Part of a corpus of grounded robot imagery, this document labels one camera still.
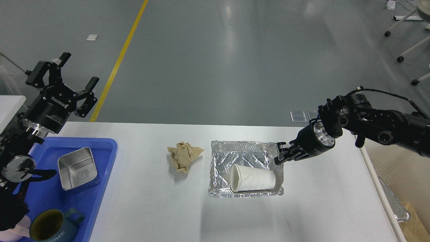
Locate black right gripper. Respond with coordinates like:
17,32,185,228
274,121,335,165

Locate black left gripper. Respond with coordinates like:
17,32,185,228
23,52,99,135

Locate aluminium foil tray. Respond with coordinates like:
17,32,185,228
208,140,284,199

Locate white paper cup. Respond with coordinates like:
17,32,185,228
230,164,276,192

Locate stainless steel rectangular tin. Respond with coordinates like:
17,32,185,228
58,147,100,193

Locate brown paper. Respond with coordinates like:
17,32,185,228
399,202,430,242
167,142,204,174

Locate dark teal mug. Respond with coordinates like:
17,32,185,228
29,208,85,242

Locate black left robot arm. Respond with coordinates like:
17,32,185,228
0,52,99,231

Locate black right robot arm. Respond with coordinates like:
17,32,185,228
274,87,430,164

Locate clear floor plate left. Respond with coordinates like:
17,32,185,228
290,111,307,123

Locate clear floor plate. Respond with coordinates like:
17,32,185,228
307,111,319,120
290,111,307,123

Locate grey wheeled stand leg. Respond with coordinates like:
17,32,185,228
0,52,32,76

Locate clear floor plate right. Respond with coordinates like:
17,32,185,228
307,111,319,120

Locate white side table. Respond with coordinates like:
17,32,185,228
0,95,26,133

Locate white plastic bin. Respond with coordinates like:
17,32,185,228
361,139,429,242

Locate foil piece in bin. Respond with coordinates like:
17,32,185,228
378,176,410,223

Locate pink mug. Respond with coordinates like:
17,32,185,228
0,215,31,242

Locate white wheeled stand legs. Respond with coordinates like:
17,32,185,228
384,0,430,86

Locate brown paper in bin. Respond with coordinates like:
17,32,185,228
399,202,430,242

